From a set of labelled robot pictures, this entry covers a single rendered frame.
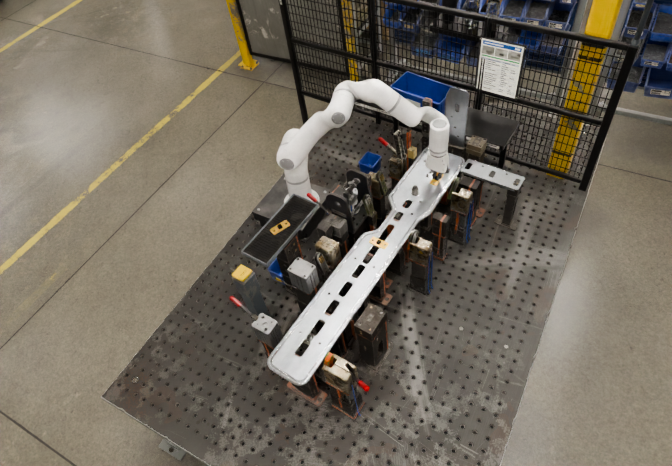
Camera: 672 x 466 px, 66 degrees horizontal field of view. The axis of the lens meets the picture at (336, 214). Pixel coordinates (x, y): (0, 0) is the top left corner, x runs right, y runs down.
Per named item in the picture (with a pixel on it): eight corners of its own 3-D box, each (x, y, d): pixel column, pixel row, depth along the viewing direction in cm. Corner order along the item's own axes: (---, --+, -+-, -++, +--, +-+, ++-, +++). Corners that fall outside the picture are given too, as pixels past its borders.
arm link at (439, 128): (430, 138, 237) (428, 152, 231) (430, 115, 227) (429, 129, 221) (448, 139, 235) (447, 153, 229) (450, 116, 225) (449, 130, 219)
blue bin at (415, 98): (437, 124, 270) (438, 104, 261) (390, 106, 285) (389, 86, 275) (454, 107, 278) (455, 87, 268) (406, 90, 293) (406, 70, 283)
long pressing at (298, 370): (308, 393, 188) (307, 392, 186) (261, 363, 197) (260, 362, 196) (467, 160, 257) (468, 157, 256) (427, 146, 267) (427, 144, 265)
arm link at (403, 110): (389, 92, 230) (440, 129, 240) (384, 115, 220) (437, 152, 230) (402, 80, 223) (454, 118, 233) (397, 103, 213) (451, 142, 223)
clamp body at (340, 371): (357, 425, 207) (349, 389, 180) (327, 406, 213) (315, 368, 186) (371, 402, 212) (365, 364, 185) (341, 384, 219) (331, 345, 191)
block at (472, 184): (471, 230, 264) (476, 192, 243) (451, 222, 269) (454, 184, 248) (478, 217, 269) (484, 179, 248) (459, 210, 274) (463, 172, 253)
